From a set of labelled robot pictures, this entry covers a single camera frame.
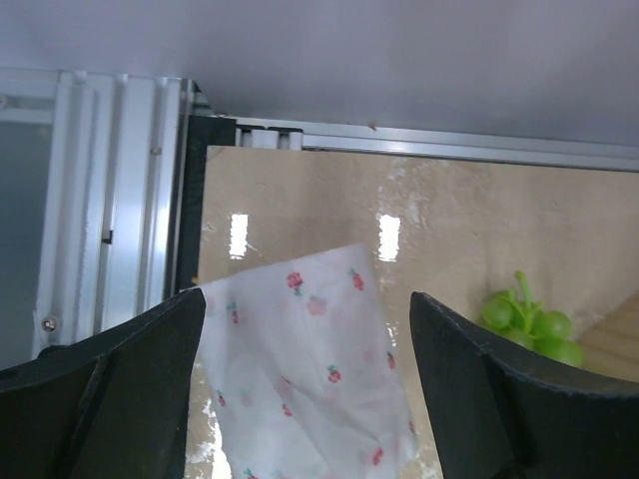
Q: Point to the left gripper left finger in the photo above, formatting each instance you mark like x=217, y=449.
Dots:
x=114, y=405

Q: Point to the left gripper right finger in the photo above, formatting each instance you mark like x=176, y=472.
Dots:
x=499, y=410

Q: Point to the paper towel roll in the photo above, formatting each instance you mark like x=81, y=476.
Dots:
x=302, y=370

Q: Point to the wooden three-tier shelf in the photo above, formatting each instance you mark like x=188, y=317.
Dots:
x=611, y=345

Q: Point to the green grapes bunch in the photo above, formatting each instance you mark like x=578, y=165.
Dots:
x=517, y=316

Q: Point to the aluminium frame rail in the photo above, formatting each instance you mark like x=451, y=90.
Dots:
x=102, y=189

